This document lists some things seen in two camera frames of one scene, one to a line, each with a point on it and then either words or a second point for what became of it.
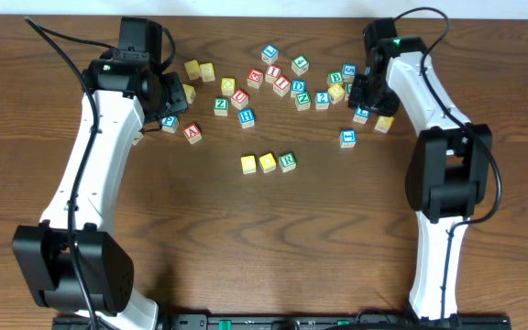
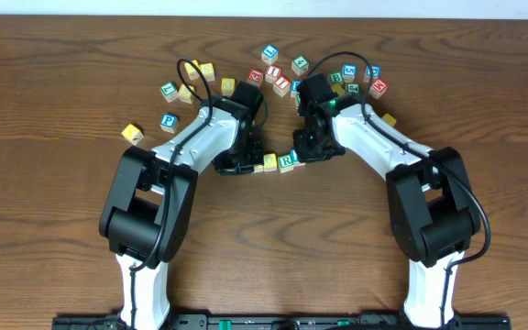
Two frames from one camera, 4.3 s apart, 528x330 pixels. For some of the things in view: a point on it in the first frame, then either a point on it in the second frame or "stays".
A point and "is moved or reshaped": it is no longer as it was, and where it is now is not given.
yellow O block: x=268 y=162 stays
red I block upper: x=271 y=73 stays
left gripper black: x=175 y=94 -> x=241 y=162
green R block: x=287 y=161 stays
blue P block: x=170 y=124 stays
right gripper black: x=362 y=94 -> x=310 y=149
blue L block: x=361 y=116 is moved or reshaped
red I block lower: x=281 y=85 stays
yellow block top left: x=192 y=69 stays
